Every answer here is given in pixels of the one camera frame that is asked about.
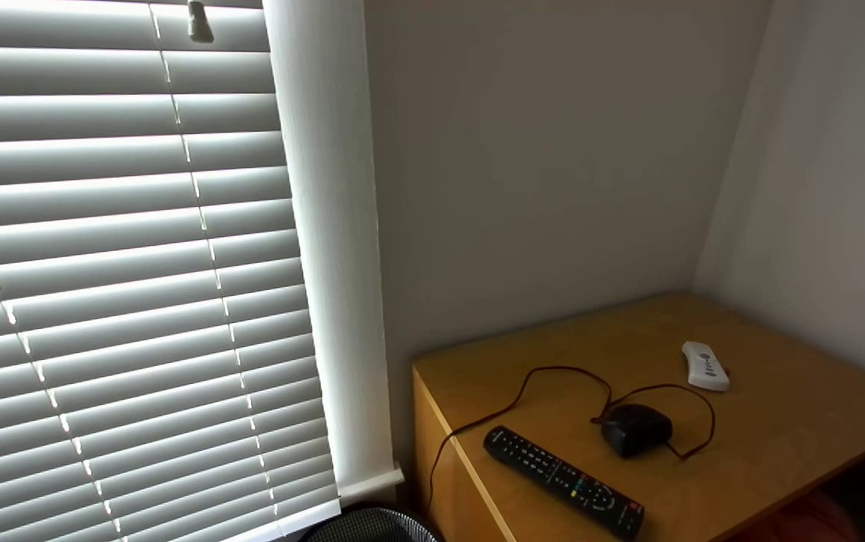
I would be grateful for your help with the black TV remote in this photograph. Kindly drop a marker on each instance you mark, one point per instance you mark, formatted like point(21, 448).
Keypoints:
point(562, 481)

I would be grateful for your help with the black trash can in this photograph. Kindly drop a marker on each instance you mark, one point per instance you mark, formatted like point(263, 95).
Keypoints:
point(372, 527)

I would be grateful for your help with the white remote control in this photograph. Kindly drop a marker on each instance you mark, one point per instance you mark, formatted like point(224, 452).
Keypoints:
point(703, 367)

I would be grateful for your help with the white window blinds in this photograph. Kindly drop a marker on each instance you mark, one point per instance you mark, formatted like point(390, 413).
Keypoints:
point(101, 302)

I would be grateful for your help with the wooden dresser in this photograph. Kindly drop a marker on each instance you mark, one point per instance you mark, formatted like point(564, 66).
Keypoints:
point(782, 422)

